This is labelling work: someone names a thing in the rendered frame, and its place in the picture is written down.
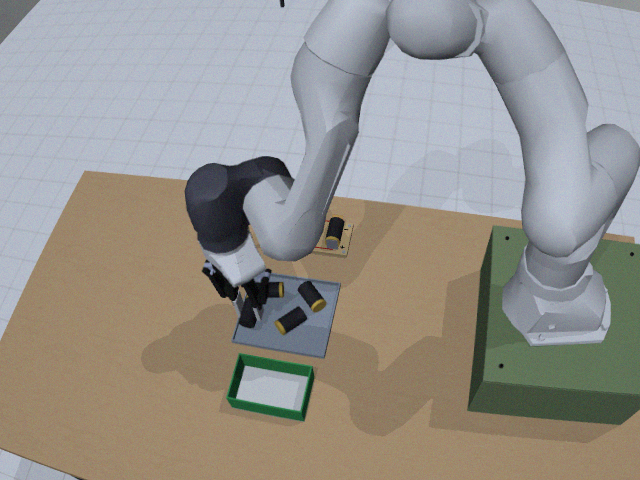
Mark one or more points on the light blue tray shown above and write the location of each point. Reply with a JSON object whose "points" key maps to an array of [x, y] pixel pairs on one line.
{"points": [[310, 338]]}

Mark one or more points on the black battery with gold end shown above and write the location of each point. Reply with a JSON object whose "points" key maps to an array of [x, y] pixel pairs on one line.
{"points": [[335, 229], [312, 296], [290, 320], [276, 290], [247, 317]]}

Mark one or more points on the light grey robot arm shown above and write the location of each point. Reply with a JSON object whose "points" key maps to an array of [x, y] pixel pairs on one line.
{"points": [[574, 179]]}

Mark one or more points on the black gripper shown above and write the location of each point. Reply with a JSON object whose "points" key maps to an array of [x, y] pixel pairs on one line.
{"points": [[256, 296]]}

